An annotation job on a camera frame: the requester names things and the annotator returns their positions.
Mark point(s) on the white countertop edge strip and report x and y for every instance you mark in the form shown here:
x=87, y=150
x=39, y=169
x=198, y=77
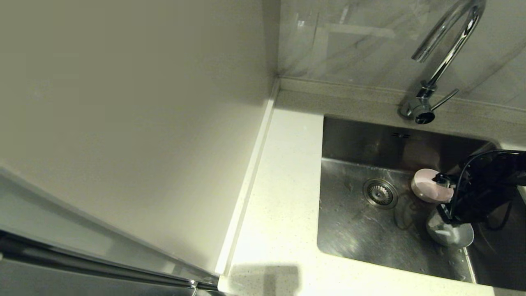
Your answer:
x=246, y=185

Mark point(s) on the grey round bowl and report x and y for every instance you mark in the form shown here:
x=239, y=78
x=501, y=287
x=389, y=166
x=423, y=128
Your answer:
x=452, y=236

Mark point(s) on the pink round bowl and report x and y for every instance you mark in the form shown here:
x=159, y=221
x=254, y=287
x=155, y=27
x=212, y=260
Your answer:
x=423, y=187

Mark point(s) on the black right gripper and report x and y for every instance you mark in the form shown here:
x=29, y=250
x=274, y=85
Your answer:
x=489, y=185

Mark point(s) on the round metal drain strainer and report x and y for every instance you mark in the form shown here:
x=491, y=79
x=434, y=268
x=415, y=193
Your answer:
x=380, y=194

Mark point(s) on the chrome gooseneck faucet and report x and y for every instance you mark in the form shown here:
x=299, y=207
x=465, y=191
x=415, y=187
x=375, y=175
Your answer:
x=420, y=107

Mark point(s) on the stainless steel sink basin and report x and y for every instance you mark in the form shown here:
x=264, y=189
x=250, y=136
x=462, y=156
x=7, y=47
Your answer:
x=370, y=230

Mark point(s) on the white tall side panel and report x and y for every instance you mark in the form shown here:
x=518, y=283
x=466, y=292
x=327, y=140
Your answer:
x=123, y=102

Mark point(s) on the steel refrigerator door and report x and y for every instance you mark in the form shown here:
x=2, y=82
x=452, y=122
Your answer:
x=41, y=209

